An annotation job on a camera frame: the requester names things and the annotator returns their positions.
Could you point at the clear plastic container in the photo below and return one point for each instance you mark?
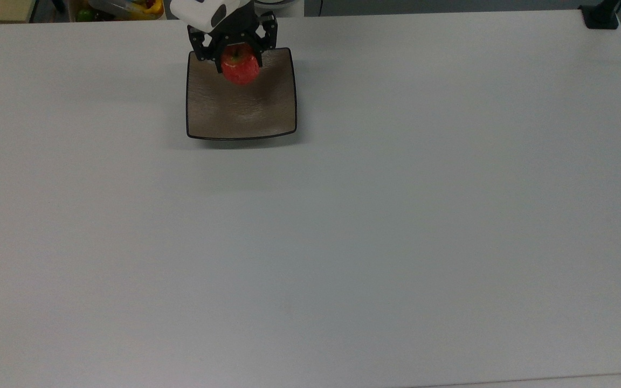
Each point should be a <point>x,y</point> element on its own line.
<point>114,6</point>

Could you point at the square brown ceramic plate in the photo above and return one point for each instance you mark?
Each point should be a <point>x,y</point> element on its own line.
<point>246,110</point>

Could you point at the black table clamp mount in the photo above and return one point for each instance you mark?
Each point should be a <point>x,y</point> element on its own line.
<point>600,18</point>

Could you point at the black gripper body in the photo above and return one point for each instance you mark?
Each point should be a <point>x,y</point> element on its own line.
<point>236,29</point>

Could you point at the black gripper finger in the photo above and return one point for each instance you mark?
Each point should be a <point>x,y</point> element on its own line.
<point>266,39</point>
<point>204,47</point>

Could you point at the red apple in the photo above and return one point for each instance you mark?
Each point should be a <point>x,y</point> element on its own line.
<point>240,66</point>

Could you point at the yellow toy fruit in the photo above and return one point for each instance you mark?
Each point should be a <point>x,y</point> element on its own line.
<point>153,9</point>

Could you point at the green toy fruit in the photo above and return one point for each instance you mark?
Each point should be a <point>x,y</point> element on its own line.
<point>84,14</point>

